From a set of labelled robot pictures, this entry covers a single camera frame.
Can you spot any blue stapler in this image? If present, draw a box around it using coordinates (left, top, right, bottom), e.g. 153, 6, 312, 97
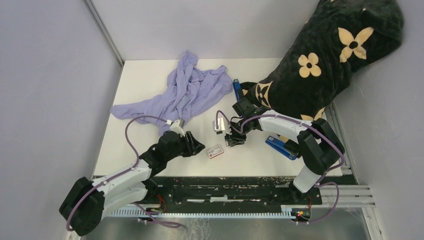
265, 136, 297, 161
232, 79, 244, 102

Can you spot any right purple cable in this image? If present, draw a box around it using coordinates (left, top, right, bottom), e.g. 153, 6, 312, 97
215, 109, 347, 225

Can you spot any aluminium rail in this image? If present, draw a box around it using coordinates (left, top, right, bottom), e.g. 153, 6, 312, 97
75, 183, 377, 208

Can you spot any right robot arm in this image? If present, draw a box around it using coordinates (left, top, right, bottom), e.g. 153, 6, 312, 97
215, 98, 345, 204

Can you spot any black floral blanket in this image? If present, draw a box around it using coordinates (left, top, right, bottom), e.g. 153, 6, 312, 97
241, 0, 404, 121

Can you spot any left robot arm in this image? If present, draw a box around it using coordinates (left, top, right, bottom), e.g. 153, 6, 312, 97
59, 131, 206, 236

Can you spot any slotted cable duct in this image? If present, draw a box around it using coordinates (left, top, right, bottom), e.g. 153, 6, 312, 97
108, 205, 296, 220

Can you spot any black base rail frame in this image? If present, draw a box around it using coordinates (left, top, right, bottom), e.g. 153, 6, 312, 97
137, 175, 355, 214

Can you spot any lavender crumpled cloth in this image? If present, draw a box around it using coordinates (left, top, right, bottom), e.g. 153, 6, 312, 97
110, 50, 233, 136

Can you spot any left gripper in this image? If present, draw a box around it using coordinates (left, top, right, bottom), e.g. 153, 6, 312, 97
165, 130, 205, 162

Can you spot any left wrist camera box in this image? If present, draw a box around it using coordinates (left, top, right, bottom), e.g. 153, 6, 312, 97
169, 118, 186, 137

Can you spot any red white staple box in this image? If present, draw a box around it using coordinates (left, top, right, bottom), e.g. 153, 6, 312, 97
206, 145, 224, 159

